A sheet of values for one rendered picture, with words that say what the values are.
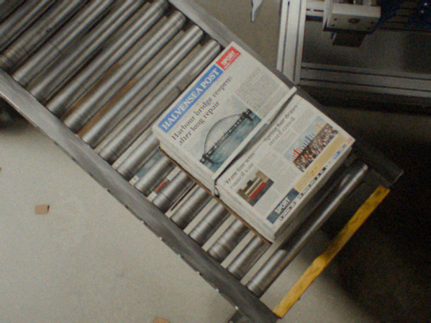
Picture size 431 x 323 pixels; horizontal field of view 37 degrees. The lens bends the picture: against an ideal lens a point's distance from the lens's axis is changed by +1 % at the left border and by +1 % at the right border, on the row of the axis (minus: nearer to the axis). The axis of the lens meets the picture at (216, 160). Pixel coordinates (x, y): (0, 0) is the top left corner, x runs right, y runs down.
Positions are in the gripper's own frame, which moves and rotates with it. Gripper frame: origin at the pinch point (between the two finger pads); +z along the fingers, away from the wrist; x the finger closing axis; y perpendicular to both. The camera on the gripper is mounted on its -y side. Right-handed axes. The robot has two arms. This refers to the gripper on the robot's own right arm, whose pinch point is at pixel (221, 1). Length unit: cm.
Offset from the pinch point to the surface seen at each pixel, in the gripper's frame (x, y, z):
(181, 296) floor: -34, 120, 52
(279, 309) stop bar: -50, 35, 43
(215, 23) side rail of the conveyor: 4.0, 44.6, -14.0
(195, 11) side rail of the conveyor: 10.5, 45.5, -14.3
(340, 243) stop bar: -54, 35, 21
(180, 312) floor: -36, 120, 57
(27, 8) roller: 50, 51, 10
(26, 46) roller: 44, 51, 19
